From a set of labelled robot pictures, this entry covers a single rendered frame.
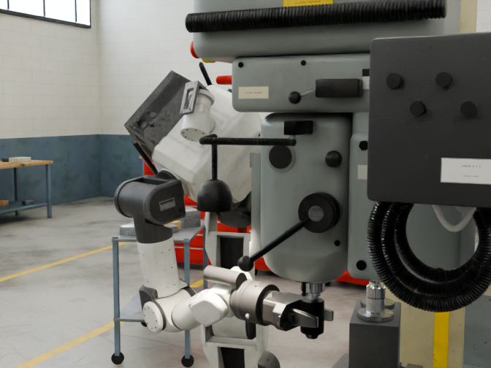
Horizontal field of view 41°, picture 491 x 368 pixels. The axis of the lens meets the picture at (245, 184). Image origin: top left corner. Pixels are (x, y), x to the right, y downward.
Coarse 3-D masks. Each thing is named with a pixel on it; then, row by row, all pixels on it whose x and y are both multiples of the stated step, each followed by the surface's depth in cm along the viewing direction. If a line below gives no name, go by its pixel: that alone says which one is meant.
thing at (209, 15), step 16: (384, 0) 103; (400, 0) 102; (416, 0) 101; (432, 0) 100; (192, 16) 117; (208, 16) 116; (224, 16) 114; (240, 16) 113; (256, 16) 112; (272, 16) 110; (288, 16) 109; (304, 16) 108; (320, 16) 107; (336, 16) 106; (352, 16) 105; (368, 16) 104; (384, 16) 103; (400, 16) 102; (416, 16) 101; (432, 16) 100
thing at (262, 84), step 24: (240, 72) 119; (264, 72) 117; (288, 72) 115; (312, 72) 113; (336, 72) 111; (360, 72) 110; (240, 96) 119; (264, 96) 117; (288, 96) 116; (312, 96) 114
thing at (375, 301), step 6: (366, 294) 167; (372, 294) 164; (378, 294) 164; (384, 294) 165; (366, 300) 167; (372, 300) 164; (378, 300) 164; (384, 300) 165; (366, 306) 166; (372, 306) 165; (378, 306) 164; (384, 306) 166; (366, 312) 167; (372, 312) 165; (378, 312) 164; (384, 312) 166
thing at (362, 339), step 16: (400, 304) 179; (352, 320) 165; (368, 320) 163; (384, 320) 163; (352, 336) 163; (368, 336) 162; (384, 336) 161; (352, 352) 163; (368, 352) 162; (384, 352) 161
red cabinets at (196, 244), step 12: (144, 168) 684; (192, 204) 669; (204, 216) 665; (228, 228) 657; (240, 228) 661; (192, 240) 672; (180, 252) 678; (192, 252) 673; (264, 264) 645; (348, 276) 600
